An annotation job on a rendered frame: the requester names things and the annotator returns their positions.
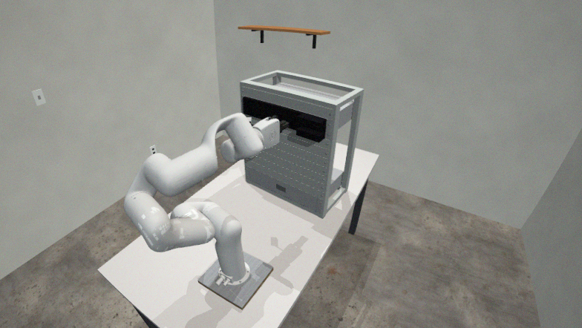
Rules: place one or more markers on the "grey server rack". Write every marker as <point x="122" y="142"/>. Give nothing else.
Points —
<point x="299" y="168"/>

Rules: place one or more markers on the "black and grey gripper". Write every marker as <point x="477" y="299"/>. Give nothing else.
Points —
<point x="270" y="130"/>

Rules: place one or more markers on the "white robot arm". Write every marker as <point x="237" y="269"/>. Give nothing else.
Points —
<point x="172" y="177"/>

